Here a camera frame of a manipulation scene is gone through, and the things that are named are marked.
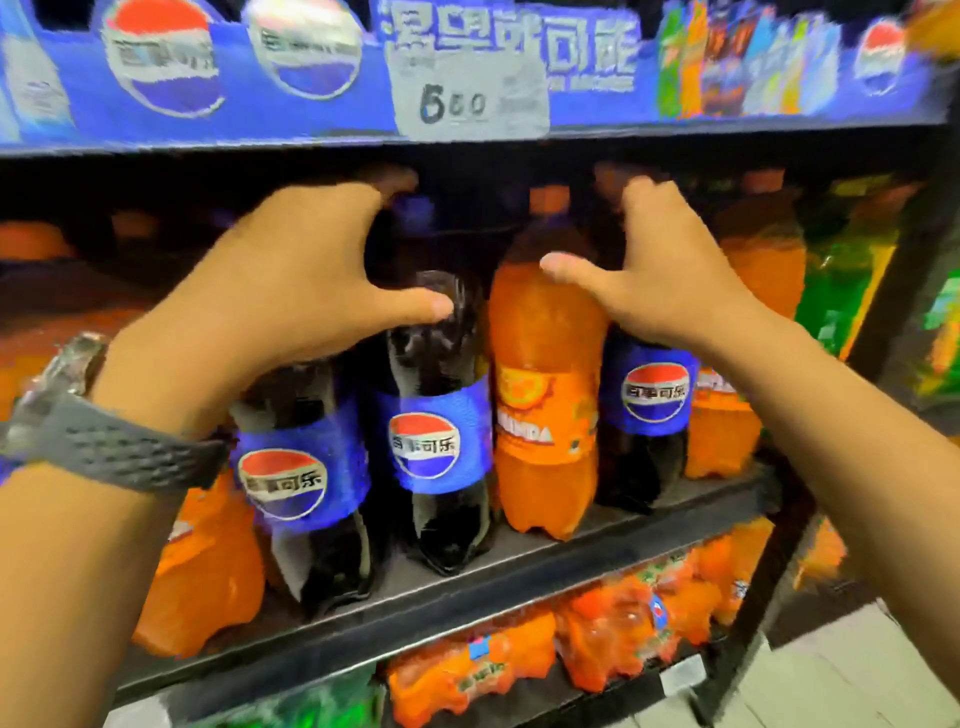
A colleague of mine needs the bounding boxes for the person's right hand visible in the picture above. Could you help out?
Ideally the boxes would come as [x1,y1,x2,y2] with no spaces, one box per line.
[538,175,786,376]

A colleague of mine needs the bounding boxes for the person's left hand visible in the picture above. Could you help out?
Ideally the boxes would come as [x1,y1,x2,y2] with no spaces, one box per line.
[91,166,456,442]

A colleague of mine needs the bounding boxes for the cola bottle blue label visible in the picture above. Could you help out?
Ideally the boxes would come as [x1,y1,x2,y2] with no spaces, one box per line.
[372,268,496,577]
[596,326,702,516]
[228,358,376,620]

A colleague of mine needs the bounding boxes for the person's right forearm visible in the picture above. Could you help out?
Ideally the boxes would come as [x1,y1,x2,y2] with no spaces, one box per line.
[720,318,960,702]

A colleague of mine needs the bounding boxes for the person's left forearm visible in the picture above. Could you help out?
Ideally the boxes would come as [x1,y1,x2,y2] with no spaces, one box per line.
[0,442,235,728]

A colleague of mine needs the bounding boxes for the orange soda bottle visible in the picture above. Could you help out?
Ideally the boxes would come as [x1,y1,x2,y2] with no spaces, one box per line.
[684,168,808,481]
[133,471,267,660]
[487,183,610,543]

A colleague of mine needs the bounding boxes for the white price tag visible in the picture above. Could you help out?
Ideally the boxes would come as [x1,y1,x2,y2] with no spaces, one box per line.
[388,54,552,144]

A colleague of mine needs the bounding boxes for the blue shelf banner strip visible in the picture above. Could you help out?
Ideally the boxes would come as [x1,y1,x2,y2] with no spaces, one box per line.
[0,0,955,155]

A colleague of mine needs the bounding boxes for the green soda bottle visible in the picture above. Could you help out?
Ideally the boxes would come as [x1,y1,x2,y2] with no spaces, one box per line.
[793,175,915,363]

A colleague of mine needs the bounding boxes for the black metal shelf rack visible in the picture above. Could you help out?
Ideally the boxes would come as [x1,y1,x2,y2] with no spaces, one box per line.
[0,112,960,728]

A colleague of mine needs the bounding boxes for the shrink-wrapped orange bottle pack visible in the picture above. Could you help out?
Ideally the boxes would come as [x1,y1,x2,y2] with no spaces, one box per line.
[385,606,560,728]
[553,551,725,695]
[696,517,778,628]

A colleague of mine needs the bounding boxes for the green packaged goods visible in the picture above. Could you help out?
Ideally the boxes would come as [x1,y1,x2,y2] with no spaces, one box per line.
[916,271,960,400]

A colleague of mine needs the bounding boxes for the shrink-wrapped green bottle pack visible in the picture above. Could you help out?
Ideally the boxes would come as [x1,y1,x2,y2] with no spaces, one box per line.
[191,663,388,728]

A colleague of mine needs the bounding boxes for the small white shelf label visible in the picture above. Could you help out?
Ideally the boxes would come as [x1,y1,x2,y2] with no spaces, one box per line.
[658,654,708,699]

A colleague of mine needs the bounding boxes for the grey strap wristwatch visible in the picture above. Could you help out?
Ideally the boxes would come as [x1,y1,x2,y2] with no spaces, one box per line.
[0,332,232,496]

